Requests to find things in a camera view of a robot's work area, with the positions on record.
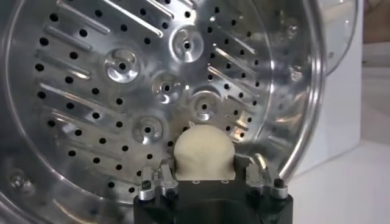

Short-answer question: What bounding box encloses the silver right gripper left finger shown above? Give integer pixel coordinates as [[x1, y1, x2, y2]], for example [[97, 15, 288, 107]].
[[137, 164, 180, 201]]

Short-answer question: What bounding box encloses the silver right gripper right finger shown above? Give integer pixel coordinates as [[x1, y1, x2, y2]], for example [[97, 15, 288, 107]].
[[246, 153, 289, 200]]

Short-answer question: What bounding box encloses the white steamed baozi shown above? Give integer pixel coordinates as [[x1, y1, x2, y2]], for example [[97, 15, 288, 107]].
[[172, 124, 236, 181]]

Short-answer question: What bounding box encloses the round glass pot lid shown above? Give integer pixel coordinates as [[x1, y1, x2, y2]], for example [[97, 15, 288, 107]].
[[316, 0, 360, 76]]

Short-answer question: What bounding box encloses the perforated steel steamer basket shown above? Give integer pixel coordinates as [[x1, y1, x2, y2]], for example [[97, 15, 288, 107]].
[[0, 0, 329, 224]]

